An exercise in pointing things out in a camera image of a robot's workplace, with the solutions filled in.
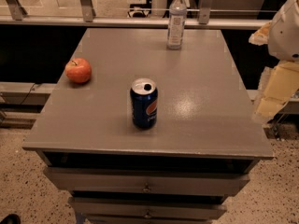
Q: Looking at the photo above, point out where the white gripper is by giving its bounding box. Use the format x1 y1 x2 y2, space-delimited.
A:
249 0 299 123

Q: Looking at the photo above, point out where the grey drawer cabinet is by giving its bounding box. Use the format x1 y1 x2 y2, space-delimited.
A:
23 29 273 224

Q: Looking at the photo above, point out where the grey drawer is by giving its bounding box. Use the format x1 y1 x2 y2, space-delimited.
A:
44 167 249 196
68 197 226 220

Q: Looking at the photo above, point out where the red apple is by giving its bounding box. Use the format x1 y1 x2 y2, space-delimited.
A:
64 58 92 84

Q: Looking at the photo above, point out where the lower grey drawer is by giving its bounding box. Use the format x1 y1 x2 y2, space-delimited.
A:
68 197 226 220

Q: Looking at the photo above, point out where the upper grey drawer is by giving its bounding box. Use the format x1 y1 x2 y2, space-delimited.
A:
44 167 249 196

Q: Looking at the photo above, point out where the metal railing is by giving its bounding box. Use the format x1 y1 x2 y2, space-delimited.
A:
0 0 286 30

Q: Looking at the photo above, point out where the clear plastic water bottle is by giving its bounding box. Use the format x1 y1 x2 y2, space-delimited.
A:
167 0 187 49

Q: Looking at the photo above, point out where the blue pepsi can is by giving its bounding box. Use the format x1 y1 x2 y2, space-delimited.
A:
130 77 158 129

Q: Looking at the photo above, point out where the black shoe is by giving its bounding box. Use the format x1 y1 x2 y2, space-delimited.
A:
0 214 21 224

